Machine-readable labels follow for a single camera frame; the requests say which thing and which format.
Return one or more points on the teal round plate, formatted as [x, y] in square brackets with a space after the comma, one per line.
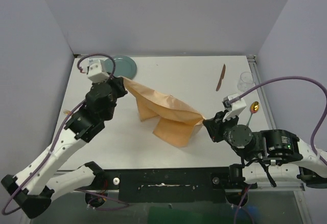
[124, 66]

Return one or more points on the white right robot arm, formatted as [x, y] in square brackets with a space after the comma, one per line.
[272, 156]

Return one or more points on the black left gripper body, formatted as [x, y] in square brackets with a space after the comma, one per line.
[117, 91]

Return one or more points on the copper table knife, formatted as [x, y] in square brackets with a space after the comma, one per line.
[221, 78]

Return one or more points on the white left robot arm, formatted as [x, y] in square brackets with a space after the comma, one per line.
[36, 187]

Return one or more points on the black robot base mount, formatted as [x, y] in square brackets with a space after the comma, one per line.
[171, 185]

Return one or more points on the peach satin cloth napkin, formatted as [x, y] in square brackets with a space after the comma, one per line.
[177, 120]

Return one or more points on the iridescent gold spoon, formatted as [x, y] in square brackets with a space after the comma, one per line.
[254, 108]

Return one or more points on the clear drinking glass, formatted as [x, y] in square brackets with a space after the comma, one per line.
[245, 82]

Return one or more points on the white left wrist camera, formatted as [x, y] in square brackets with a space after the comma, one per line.
[97, 71]

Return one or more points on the gold fork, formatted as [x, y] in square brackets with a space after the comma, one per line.
[67, 112]

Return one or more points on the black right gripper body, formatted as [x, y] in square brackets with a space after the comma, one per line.
[216, 132]

